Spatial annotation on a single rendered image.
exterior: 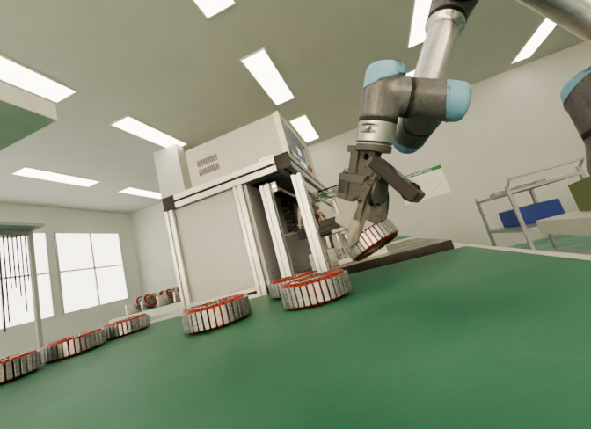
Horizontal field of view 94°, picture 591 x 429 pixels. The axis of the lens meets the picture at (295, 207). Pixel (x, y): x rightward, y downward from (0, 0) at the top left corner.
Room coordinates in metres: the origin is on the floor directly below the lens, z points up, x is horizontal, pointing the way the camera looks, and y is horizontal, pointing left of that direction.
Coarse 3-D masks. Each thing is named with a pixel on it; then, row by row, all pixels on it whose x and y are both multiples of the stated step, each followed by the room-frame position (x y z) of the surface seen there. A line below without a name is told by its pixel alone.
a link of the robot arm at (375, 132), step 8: (368, 120) 0.50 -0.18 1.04; (376, 120) 0.49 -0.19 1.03; (360, 128) 0.52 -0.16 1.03; (368, 128) 0.50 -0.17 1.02; (376, 128) 0.50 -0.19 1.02; (384, 128) 0.50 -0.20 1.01; (392, 128) 0.50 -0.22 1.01; (360, 136) 0.52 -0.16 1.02; (368, 136) 0.51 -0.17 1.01; (376, 136) 0.50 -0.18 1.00; (384, 136) 0.50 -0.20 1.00; (392, 136) 0.51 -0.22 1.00; (384, 144) 0.51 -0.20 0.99; (392, 144) 0.53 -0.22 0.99
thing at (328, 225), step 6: (318, 222) 0.92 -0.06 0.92; (324, 222) 0.92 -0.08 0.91; (330, 222) 0.91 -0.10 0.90; (318, 228) 0.92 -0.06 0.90; (324, 228) 0.91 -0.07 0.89; (330, 228) 0.91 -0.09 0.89; (336, 228) 0.90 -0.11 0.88; (342, 228) 0.90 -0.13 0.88; (300, 234) 0.93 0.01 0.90; (306, 234) 0.93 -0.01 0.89
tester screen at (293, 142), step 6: (282, 126) 0.89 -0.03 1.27; (288, 132) 0.96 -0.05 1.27; (288, 138) 0.93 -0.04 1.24; (294, 138) 1.02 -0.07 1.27; (288, 144) 0.91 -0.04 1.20; (294, 144) 0.99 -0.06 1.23; (300, 144) 1.11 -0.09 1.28; (294, 150) 0.96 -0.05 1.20; (300, 150) 1.08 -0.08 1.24; (294, 156) 0.93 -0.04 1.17; (300, 156) 1.04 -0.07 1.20; (300, 162) 1.01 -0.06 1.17
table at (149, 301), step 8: (176, 288) 2.00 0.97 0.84; (144, 296) 2.09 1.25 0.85; (152, 296) 2.15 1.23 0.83; (168, 296) 2.09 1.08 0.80; (136, 304) 2.16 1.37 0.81; (144, 304) 2.06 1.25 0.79; (152, 304) 2.10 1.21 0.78; (168, 304) 2.01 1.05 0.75; (176, 304) 1.97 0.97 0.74; (136, 312) 2.15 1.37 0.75; (144, 312) 2.04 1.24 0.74; (152, 312) 2.03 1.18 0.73; (160, 312) 2.01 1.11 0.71; (168, 312) 1.99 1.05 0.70; (112, 320) 2.12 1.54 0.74
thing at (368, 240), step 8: (376, 224) 0.54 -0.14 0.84; (384, 224) 0.54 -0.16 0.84; (392, 224) 0.56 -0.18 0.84; (368, 232) 0.54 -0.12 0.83; (376, 232) 0.53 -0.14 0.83; (384, 232) 0.53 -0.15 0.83; (392, 232) 0.54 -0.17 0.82; (360, 240) 0.54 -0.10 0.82; (368, 240) 0.53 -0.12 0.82; (376, 240) 0.54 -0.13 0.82; (384, 240) 0.60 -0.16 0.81; (352, 248) 0.56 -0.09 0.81; (360, 248) 0.55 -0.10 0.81; (368, 248) 0.54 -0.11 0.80; (376, 248) 0.62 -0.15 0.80; (352, 256) 0.57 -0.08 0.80; (360, 256) 0.56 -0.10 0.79
